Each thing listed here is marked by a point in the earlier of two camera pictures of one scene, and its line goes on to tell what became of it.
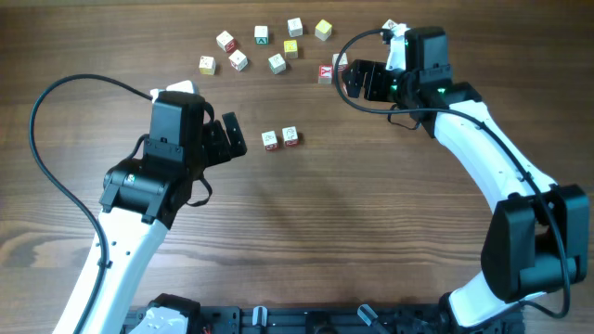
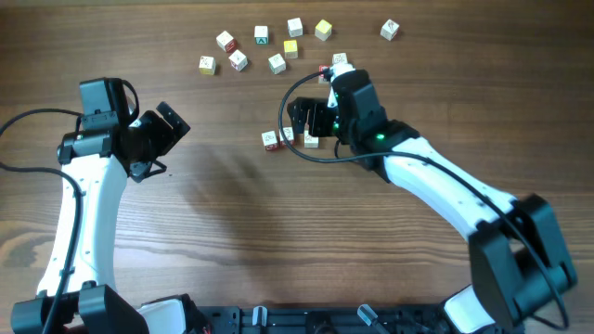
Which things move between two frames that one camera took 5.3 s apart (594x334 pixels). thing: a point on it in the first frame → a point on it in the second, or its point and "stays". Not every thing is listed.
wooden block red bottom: [270, 140] stays
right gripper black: [374, 71] → [317, 107]
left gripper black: [221, 152] → [153, 122]
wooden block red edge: [342, 63] stays
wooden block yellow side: [207, 65] stays
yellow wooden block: [322, 30] stays
